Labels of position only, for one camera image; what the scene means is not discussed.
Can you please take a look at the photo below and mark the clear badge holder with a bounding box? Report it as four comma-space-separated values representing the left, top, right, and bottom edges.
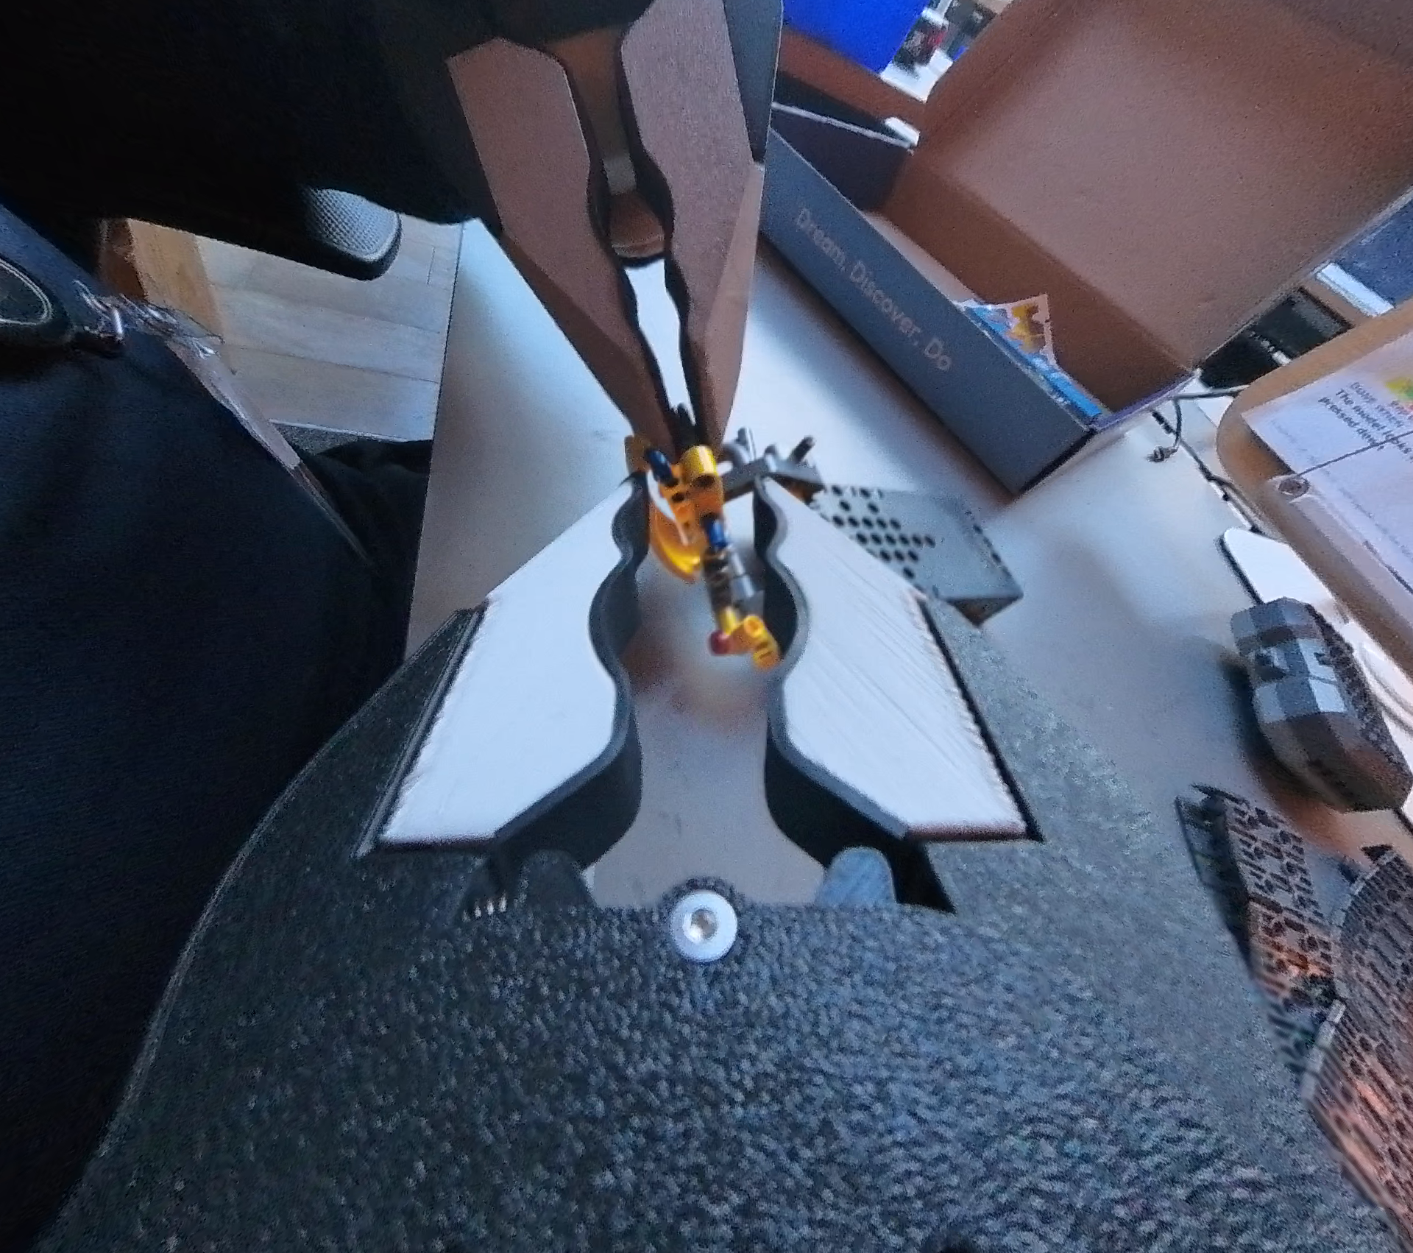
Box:
107, 300, 367, 560

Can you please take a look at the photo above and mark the navy cardboard box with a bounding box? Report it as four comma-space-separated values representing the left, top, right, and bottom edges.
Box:
759, 0, 1413, 500

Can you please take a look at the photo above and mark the black perforated battery box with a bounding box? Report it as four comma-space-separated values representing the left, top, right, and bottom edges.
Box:
807, 482, 1024, 627

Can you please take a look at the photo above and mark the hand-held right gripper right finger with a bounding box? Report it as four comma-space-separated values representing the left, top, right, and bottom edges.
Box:
750, 479, 1028, 843

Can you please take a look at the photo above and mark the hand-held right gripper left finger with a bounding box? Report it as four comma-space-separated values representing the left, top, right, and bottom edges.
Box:
375, 484, 647, 850

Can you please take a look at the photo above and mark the printed instruction sheet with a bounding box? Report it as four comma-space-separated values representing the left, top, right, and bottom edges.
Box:
1245, 356, 1413, 550

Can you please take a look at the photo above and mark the instruction sheet on clipboard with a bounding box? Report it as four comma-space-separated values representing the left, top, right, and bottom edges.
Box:
1211, 300, 1413, 616

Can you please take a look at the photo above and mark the grey desk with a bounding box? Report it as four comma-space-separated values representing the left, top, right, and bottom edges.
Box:
401, 214, 1413, 945

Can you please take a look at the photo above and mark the black cable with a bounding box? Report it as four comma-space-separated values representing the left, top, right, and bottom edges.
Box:
1145, 394, 1240, 506

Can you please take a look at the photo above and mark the person's left forearm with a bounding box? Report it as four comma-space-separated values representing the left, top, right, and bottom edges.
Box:
0, 0, 498, 229

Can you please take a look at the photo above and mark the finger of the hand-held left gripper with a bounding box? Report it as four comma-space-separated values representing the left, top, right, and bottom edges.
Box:
445, 39, 679, 445
618, 0, 768, 448

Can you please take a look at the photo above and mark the grey brick motor block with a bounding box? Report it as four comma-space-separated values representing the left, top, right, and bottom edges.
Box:
1226, 594, 1413, 815

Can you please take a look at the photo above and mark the blue printed booklet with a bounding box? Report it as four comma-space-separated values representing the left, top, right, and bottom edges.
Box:
962, 294, 1112, 428

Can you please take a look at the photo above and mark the yellow grey brick arm assembly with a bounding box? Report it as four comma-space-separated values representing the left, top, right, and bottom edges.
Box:
621, 426, 825, 672

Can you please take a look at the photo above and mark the brown table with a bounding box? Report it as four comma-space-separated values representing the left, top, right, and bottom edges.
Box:
769, 24, 931, 108

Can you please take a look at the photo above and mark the person's left hand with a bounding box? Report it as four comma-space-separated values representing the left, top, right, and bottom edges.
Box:
606, 161, 668, 263

